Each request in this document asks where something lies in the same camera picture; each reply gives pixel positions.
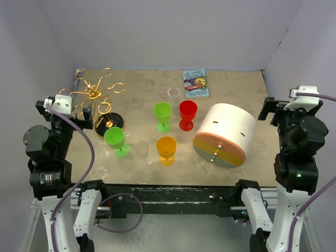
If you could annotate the gold wine glass rack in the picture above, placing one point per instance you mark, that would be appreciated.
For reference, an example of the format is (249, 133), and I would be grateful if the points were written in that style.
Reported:
(91, 93)

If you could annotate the clear wine glass front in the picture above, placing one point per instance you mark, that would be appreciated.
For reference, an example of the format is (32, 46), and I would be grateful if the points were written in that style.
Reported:
(142, 150)

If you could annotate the red wine glass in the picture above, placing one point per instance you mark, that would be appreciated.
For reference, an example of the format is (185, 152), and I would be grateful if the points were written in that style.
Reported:
(188, 110)

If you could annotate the white round drawer box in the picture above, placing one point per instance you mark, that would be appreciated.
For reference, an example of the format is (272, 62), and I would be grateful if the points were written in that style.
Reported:
(225, 135)

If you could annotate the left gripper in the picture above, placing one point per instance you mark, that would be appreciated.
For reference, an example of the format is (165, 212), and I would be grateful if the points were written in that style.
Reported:
(85, 122)

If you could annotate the clear wine glass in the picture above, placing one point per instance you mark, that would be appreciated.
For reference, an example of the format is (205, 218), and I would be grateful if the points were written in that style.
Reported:
(174, 98)
(142, 150)

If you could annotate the blue treehouse book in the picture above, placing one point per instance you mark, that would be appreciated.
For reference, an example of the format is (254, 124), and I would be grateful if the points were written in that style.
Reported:
(195, 83)

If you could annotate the green wine glass centre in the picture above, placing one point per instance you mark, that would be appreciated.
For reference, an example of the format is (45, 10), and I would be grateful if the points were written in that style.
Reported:
(162, 112)

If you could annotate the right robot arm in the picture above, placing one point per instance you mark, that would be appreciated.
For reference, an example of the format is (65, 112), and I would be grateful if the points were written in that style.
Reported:
(301, 135)

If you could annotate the green wine glass front left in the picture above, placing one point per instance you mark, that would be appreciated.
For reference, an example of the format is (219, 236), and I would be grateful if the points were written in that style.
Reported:
(115, 138)

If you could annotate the orange wine glass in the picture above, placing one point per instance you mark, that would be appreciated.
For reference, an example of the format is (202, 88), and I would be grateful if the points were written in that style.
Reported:
(166, 147)

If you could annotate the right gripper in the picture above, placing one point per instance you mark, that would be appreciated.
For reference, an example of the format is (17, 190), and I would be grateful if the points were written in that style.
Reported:
(271, 104)

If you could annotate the green wine glass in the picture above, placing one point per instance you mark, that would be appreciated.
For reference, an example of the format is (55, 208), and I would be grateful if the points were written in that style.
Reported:
(162, 112)
(115, 138)

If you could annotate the clear wine glass back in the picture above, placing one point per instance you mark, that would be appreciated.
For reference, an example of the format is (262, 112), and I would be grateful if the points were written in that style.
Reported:
(174, 98)

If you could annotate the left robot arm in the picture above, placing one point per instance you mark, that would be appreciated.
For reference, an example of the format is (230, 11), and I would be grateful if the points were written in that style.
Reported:
(50, 162)

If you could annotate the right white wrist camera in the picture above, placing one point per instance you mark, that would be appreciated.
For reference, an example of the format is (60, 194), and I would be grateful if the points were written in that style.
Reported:
(300, 101)

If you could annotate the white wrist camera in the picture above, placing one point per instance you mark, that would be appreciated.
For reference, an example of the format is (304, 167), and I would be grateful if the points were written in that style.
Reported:
(60, 103)
(300, 101)

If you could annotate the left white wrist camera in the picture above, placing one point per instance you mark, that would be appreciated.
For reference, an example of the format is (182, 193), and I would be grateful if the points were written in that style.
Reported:
(60, 103)

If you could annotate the black base frame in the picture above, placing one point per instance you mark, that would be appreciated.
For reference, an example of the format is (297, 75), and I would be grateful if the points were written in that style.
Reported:
(221, 201)

